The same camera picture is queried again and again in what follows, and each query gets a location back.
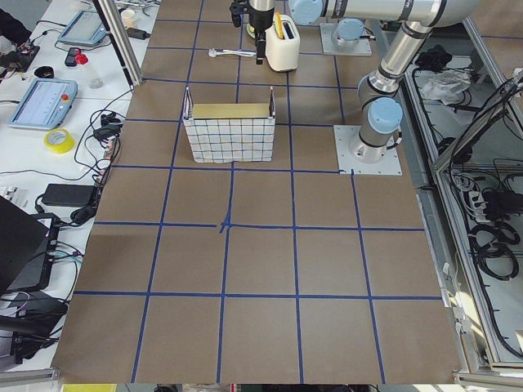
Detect wire grid wooden shelf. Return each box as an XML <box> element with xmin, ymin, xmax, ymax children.
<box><xmin>183</xmin><ymin>88</ymin><xmax>276</xmax><ymax>163</ymax></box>

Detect far blue teach pendant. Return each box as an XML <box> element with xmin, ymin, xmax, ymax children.
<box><xmin>57</xmin><ymin>10</ymin><xmax>106</xmax><ymax>47</ymax></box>

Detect pale green plate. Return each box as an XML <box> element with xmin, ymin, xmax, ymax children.
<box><xmin>246</xmin><ymin>24</ymin><xmax>256</xmax><ymax>39</ymax></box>

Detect yellow toast slice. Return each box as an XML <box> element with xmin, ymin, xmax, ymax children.
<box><xmin>273</xmin><ymin>11</ymin><xmax>284</xmax><ymax>40</ymax></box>

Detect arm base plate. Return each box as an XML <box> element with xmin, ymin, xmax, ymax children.
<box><xmin>333</xmin><ymin>125</ymin><xmax>402</xmax><ymax>176</ymax></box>
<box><xmin>320</xmin><ymin>19</ymin><xmax>372</xmax><ymax>56</ymax></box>

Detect near blue teach pendant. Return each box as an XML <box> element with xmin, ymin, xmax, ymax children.
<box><xmin>7</xmin><ymin>78</ymin><xmax>78</xmax><ymax>131</ymax></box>

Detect black laptop computer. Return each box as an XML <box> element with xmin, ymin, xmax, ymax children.
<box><xmin>1</xmin><ymin>198</ymin><xmax>59</xmax><ymax>294</ymax></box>

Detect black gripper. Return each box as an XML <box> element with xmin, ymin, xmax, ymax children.
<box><xmin>229</xmin><ymin>0</ymin><xmax>275</xmax><ymax>65</ymax></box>

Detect cream white toaster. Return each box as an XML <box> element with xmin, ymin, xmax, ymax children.
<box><xmin>266</xmin><ymin>14</ymin><xmax>301</xmax><ymax>72</ymax></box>

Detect white toaster power cable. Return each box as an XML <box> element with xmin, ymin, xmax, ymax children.
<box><xmin>208</xmin><ymin>47</ymin><xmax>257</xmax><ymax>59</ymax></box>

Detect yellow tape roll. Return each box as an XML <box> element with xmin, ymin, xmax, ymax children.
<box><xmin>43</xmin><ymin>128</ymin><xmax>75</xmax><ymax>154</ymax></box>

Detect blue teach pendant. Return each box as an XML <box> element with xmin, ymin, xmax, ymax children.
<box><xmin>57</xmin><ymin>10</ymin><xmax>106</xmax><ymax>47</ymax></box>
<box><xmin>7</xmin><ymin>78</ymin><xmax>78</xmax><ymax>131</ymax></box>

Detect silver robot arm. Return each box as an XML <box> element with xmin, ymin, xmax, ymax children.
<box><xmin>289</xmin><ymin>0</ymin><xmax>478</xmax><ymax>164</ymax></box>
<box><xmin>331</xmin><ymin>18</ymin><xmax>375</xmax><ymax>47</ymax></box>

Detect black power adapter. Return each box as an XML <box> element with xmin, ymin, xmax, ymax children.
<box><xmin>42</xmin><ymin>184</ymin><xmax>96</xmax><ymax>207</ymax></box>

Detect aluminium frame post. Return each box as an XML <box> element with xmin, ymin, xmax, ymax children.
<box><xmin>92</xmin><ymin>0</ymin><xmax>142</xmax><ymax>87</ymax></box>

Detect red cap squeeze bottle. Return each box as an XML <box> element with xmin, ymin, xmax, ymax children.
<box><xmin>74</xmin><ymin>49</ymin><xmax>104</xmax><ymax>89</ymax></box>

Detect black round lid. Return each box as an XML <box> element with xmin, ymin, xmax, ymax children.
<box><xmin>34</xmin><ymin>65</ymin><xmax>55</xmax><ymax>78</ymax></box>

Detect small black power brick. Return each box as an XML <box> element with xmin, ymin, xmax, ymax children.
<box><xmin>126</xmin><ymin>28</ymin><xmax>150</xmax><ymax>40</ymax></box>

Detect white paper cup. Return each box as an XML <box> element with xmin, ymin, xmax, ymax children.
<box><xmin>120</xmin><ymin>9</ymin><xmax>136</xmax><ymax>29</ymax></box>

